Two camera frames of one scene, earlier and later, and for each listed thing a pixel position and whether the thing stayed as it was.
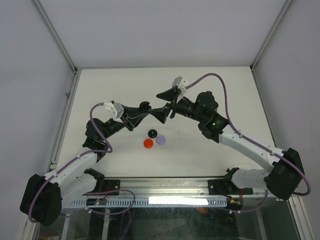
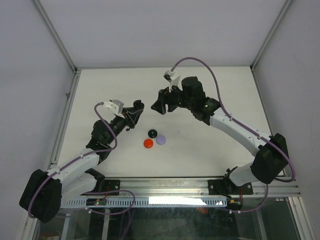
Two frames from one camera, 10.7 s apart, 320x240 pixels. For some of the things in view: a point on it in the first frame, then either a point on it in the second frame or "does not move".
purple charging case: (161, 140) does not move
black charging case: (152, 133) does not move
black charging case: (144, 106) to (138, 105)
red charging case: (148, 143) does not move
